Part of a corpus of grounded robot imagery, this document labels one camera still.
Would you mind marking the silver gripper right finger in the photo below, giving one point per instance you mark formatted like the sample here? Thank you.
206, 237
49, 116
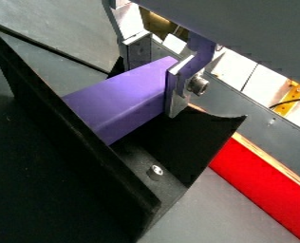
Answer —
182, 79

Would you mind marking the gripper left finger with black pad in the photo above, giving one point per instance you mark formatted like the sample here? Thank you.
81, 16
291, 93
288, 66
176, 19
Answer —
133, 37

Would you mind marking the purple rectangular block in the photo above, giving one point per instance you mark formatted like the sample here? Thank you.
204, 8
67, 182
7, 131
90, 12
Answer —
120, 104

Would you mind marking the red shape sorter board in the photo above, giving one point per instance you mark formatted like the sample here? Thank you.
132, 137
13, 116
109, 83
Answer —
262, 179

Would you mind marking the black angled fixture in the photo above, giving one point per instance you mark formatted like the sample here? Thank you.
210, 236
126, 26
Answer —
140, 174

